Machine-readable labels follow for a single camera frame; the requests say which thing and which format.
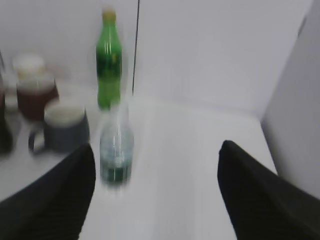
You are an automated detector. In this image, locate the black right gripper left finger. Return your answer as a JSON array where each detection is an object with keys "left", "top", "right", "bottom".
[{"left": 0, "top": 143, "right": 96, "bottom": 240}]

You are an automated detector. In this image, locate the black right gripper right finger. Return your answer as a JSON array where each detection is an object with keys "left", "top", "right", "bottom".
[{"left": 217, "top": 140, "right": 320, "bottom": 240}]

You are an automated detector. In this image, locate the clear water bottle green label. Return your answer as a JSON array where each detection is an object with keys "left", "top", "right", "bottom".
[{"left": 99, "top": 101, "right": 135, "bottom": 188}]

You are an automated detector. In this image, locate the cola bottle yellow cap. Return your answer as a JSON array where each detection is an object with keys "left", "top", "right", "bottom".
[{"left": 0, "top": 76, "right": 13, "bottom": 155}]

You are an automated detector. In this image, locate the dark blue-grey mug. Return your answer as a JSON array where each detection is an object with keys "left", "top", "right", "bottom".
[{"left": 28, "top": 100, "right": 90, "bottom": 155}]

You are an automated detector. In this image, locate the dark red mug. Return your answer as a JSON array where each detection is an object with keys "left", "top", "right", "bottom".
[{"left": 16, "top": 72, "right": 59, "bottom": 122}]

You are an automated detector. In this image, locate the green soda bottle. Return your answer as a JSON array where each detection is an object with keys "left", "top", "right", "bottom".
[{"left": 95, "top": 8, "right": 123, "bottom": 110}]

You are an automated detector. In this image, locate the black cable right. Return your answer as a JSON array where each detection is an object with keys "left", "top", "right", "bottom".
[{"left": 131, "top": 0, "right": 141, "bottom": 96}]

